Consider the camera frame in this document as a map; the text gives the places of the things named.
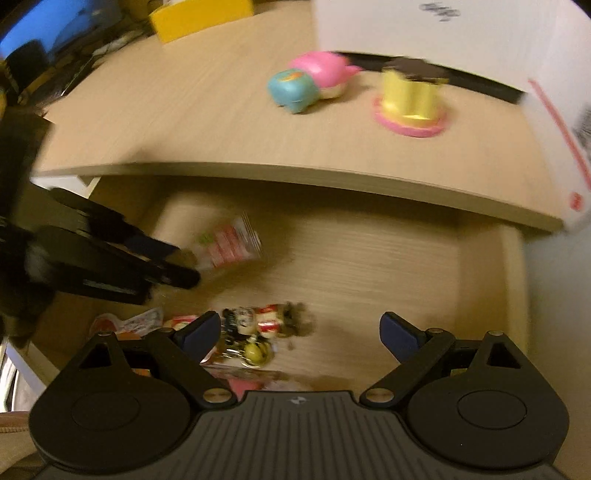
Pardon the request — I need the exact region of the red white snack packet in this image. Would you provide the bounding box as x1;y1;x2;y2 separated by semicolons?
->
190;215;262;271

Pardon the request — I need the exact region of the colourful toy pile in drawer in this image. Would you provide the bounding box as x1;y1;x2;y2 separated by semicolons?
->
87;302;314;398

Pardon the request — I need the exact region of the yellow pink cup toy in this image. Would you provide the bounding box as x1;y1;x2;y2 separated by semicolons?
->
373;56;448;138

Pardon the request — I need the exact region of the dark monitor screen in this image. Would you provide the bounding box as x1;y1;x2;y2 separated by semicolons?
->
1;1;123;58

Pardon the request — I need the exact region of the pink and blue toy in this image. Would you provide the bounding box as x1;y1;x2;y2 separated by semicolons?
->
267;51;363;114

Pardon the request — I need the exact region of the yellow cardboard box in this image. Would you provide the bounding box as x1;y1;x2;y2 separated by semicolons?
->
149;0;254;43

